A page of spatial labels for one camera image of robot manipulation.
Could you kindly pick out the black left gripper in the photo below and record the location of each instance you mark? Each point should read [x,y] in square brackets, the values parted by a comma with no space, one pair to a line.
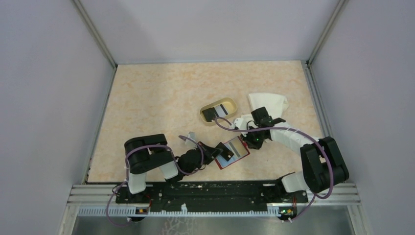
[210,152]

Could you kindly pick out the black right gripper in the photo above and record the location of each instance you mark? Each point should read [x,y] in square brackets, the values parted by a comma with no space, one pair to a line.
[251,145]

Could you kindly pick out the red leather card holder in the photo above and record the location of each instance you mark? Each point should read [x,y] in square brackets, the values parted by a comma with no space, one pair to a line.
[222,163]

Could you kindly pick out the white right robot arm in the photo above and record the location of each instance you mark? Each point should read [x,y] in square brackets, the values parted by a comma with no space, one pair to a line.
[322,163]

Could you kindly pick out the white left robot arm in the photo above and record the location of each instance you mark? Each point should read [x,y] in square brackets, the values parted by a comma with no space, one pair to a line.
[143,154]

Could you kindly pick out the black silver-striped VIP card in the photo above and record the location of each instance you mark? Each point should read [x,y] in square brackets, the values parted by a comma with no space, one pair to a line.
[210,114]

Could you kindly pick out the white cloth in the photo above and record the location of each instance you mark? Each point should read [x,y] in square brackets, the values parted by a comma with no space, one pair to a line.
[275,104]

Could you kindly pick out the beige plastic tray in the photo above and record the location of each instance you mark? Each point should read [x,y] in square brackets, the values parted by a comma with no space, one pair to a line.
[229,103]

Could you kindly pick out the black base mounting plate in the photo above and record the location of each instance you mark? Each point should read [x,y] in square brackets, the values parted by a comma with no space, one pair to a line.
[211,196]

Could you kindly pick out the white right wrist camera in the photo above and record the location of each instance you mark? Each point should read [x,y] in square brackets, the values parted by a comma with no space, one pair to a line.
[240,123]

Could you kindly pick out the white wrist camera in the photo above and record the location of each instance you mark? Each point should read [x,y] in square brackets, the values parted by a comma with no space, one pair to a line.
[191,137]
[240,123]

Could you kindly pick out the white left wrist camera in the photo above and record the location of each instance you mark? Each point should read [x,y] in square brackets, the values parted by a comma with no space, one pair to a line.
[191,137]

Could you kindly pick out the white slotted cable duct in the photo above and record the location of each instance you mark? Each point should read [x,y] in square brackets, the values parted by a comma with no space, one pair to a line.
[132,211]

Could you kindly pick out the aluminium front frame rail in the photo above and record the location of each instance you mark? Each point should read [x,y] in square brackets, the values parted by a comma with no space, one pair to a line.
[345,194]

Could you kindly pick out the aluminium frame rail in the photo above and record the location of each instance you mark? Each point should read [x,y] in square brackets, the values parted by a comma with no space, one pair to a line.
[82,12]
[345,194]
[341,4]

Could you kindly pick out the aluminium frame rail right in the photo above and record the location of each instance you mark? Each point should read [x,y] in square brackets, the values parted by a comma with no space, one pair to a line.
[341,4]

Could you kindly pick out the aluminium frame rail left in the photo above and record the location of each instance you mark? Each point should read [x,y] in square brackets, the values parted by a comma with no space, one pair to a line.
[82,12]

